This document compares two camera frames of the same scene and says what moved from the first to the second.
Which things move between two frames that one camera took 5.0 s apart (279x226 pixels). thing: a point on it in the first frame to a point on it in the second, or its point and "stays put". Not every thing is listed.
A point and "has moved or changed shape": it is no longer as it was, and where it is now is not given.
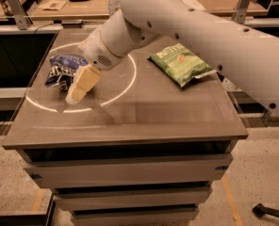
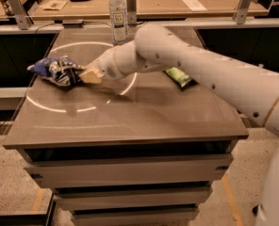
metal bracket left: x=20 y=13 stays put
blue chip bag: x=62 y=70 has moved or changed shape
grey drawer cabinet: x=136 y=149 stays put
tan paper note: x=54 y=4 stays put
